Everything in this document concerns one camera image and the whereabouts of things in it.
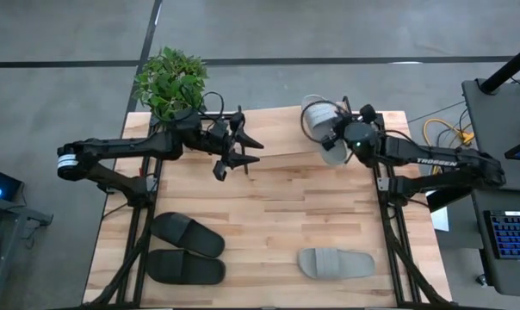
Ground yellow cable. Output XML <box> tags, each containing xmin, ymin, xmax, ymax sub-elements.
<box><xmin>422</xmin><ymin>118</ymin><xmax>476</xmax><ymax>176</ymax></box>

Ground black support beam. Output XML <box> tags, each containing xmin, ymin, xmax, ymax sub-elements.
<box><xmin>426</xmin><ymin>184</ymin><xmax>476</xmax><ymax>213</ymax></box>

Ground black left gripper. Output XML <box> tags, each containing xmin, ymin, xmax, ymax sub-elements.
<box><xmin>198</xmin><ymin>110</ymin><xmax>264</xmax><ymax>182</ymax></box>

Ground white paper sheet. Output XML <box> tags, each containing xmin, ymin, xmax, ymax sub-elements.
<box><xmin>430</xmin><ymin>206</ymin><xmax>450</xmax><ymax>233</ymax></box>

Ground grey rubber slide sandal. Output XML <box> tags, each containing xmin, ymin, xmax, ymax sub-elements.
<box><xmin>297</xmin><ymin>247</ymin><xmax>376</xmax><ymax>281</ymax></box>
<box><xmin>301</xmin><ymin>94</ymin><xmax>351</xmax><ymax>167</ymax></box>

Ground green potted plant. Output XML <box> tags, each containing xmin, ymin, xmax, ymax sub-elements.
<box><xmin>133</xmin><ymin>46</ymin><xmax>210</xmax><ymax>130</ymax></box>

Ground wooden shelf with black frame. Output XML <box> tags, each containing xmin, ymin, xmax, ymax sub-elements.
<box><xmin>237</xmin><ymin>96</ymin><xmax>361</xmax><ymax>176</ymax></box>

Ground black monitor stand pole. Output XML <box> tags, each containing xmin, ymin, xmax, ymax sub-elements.
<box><xmin>478</xmin><ymin>40</ymin><xmax>520</xmax><ymax>95</ymax></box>

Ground grey metal stand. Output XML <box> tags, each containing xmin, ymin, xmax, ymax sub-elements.
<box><xmin>0</xmin><ymin>193</ymin><xmax>54</xmax><ymax>310</ymax></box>

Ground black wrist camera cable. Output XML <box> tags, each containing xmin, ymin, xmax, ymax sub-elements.
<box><xmin>201</xmin><ymin>90</ymin><xmax>226</xmax><ymax>127</ymax></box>
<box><xmin>300</xmin><ymin>99</ymin><xmax>345</xmax><ymax>144</ymax></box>

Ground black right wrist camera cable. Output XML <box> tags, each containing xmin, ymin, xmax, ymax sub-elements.
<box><xmin>300</xmin><ymin>99</ymin><xmax>345</xmax><ymax>144</ymax></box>

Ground dark grey monitor desk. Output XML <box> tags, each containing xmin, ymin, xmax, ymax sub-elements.
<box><xmin>461</xmin><ymin>78</ymin><xmax>520</xmax><ymax>193</ymax></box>

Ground black aluminium rig frame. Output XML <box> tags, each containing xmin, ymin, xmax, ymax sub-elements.
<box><xmin>81</xmin><ymin>110</ymin><xmax>459</xmax><ymax>310</ymax></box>

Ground black left wrist camera cable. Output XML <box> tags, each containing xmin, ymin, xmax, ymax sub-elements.
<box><xmin>201</xmin><ymin>90</ymin><xmax>226</xmax><ymax>127</ymax></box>

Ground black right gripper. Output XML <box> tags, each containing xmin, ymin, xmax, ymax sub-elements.
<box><xmin>322</xmin><ymin>103</ymin><xmax>377</xmax><ymax>152</ymax></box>

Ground backlit computer keyboard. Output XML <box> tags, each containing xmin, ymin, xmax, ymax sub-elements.
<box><xmin>483</xmin><ymin>209</ymin><xmax>520</xmax><ymax>260</ymax></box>

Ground dark grey keyboard desk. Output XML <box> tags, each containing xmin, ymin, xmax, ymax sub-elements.
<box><xmin>470</xmin><ymin>187</ymin><xmax>520</xmax><ymax>299</ymax></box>

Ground black rubber slide sandal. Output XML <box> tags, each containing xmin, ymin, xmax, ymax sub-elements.
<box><xmin>150</xmin><ymin>211</ymin><xmax>226</xmax><ymax>258</ymax></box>
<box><xmin>145</xmin><ymin>248</ymin><xmax>226</xmax><ymax>286</ymax></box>

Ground black device with blue light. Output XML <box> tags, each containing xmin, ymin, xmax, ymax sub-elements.
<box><xmin>0</xmin><ymin>165</ymin><xmax>23</xmax><ymax>202</ymax></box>

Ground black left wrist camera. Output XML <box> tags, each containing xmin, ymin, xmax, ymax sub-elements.
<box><xmin>208</xmin><ymin>121</ymin><xmax>230</xmax><ymax>142</ymax></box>

